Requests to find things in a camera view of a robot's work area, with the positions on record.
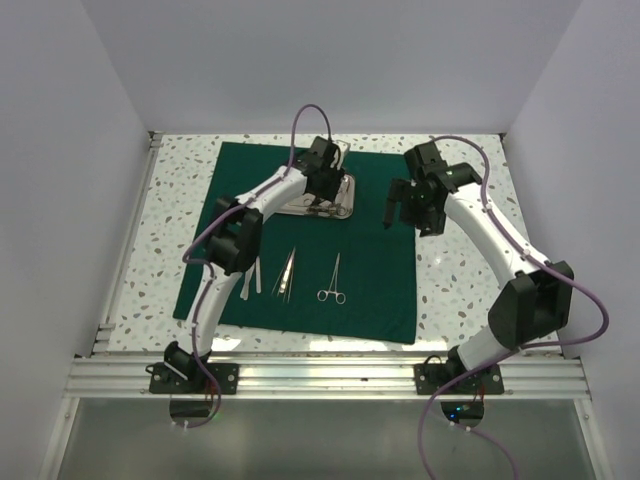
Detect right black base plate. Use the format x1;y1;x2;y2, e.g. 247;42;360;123
413;363;505;396

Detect aluminium mounting rail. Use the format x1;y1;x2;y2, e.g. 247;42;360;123
63;352;590;400

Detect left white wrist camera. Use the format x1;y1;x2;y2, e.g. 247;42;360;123
334;140;351;168

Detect steel instrument tray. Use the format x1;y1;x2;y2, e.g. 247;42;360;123
276;173;356;220

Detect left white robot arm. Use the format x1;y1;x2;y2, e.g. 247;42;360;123
148;137;345;394

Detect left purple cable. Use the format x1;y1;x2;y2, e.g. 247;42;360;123
180;103;335;431

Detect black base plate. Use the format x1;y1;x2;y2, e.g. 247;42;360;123
145;362;239;395
413;363;505;396

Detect steel hemostat clamp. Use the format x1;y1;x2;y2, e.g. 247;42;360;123
316;253;346;305

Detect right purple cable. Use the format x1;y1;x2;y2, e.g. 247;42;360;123
419;134;610;480

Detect purple cable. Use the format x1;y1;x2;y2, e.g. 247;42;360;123
419;134;610;480
180;103;335;431

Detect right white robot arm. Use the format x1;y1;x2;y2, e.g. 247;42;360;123
383;142;574;393

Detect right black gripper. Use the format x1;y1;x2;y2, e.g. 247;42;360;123
384;177;447;238

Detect steel surgical scissors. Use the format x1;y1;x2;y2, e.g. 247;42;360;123
303;198;350;219

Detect green surgical cloth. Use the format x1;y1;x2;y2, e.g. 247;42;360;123
172;141;419;345

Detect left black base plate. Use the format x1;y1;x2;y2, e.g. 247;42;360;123
145;362;239;395

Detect pointed steel tweezers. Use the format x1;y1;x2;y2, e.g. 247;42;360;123
279;251;295;303

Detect steel forceps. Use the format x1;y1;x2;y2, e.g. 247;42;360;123
271;247;296;301

